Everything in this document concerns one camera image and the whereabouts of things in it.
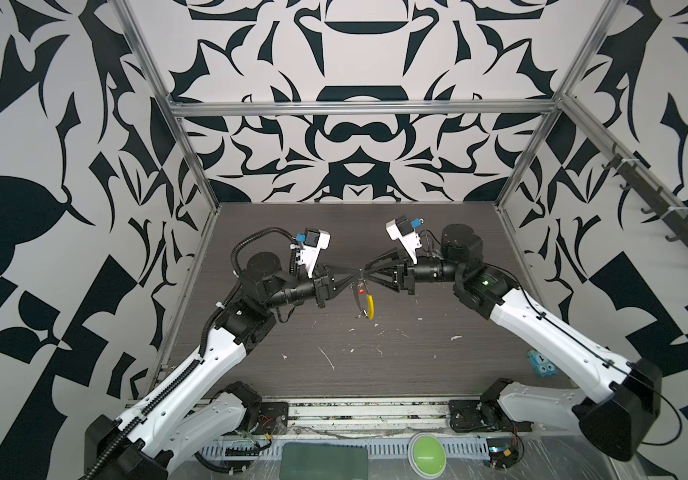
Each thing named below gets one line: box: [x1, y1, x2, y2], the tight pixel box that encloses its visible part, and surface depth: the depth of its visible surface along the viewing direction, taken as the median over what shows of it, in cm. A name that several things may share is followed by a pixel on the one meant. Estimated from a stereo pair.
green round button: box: [408, 432, 447, 479], surface depth 70 cm
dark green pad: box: [279, 442, 369, 480], surface depth 69 cm
